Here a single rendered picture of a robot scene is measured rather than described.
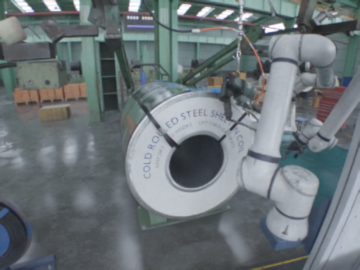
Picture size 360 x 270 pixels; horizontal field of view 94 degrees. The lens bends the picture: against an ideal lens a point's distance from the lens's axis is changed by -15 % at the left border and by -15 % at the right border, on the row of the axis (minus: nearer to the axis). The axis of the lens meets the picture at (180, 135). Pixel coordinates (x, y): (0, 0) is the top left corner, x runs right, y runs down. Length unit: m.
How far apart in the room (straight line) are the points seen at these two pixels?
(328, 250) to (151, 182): 1.22
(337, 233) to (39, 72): 1.42
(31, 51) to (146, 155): 0.98
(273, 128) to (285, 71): 0.25
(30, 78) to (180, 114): 0.96
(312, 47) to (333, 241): 0.78
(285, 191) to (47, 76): 1.15
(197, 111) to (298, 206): 0.97
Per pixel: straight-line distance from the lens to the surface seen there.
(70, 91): 11.99
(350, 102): 1.23
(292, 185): 0.85
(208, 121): 1.56
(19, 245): 1.64
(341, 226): 0.94
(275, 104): 0.91
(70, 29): 1.10
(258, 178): 0.89
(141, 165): 1.53
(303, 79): 1.41
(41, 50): 1.09
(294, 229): 0.96
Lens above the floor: 1.53
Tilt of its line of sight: 19 degrees down
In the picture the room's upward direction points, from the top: straight up
